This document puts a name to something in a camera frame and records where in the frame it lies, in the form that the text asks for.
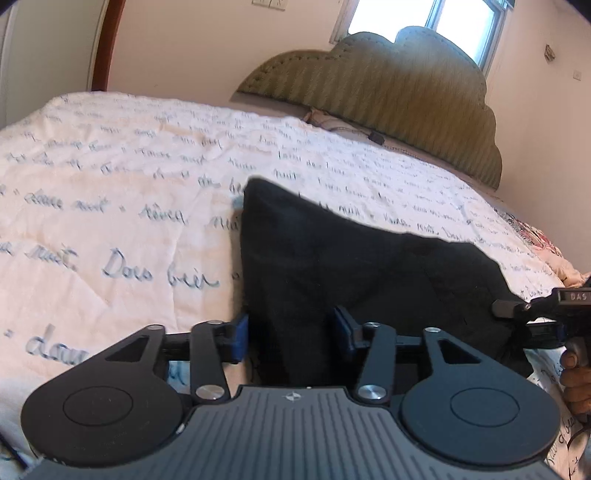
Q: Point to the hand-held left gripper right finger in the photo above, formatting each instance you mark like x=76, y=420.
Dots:
x=341, y=334

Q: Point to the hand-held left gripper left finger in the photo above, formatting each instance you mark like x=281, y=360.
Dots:
x=240, y=339

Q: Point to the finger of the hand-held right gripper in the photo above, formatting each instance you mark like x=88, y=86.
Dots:
x=545, y=333
x=508, y=308

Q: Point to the black pants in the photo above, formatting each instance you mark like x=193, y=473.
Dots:
x=369, y=277

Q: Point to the person's right hand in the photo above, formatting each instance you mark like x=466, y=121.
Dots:
x=575, y=383

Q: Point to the floral patterned cloth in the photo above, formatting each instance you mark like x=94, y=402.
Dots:
x=545, y=244

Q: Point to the white script-printed blanket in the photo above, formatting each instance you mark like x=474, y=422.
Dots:
x=138, y=194

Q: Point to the small black object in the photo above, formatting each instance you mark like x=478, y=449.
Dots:
x=376, y=137

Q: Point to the olive ribbed headboard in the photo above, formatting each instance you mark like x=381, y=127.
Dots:
x=392, y=97

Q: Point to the window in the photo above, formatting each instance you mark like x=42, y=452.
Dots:
x=425, y=23

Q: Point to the wall hook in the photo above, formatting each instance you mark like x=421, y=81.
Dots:
x=549, y=51

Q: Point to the brown wooden door frame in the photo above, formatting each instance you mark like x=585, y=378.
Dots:
x=107, y=44

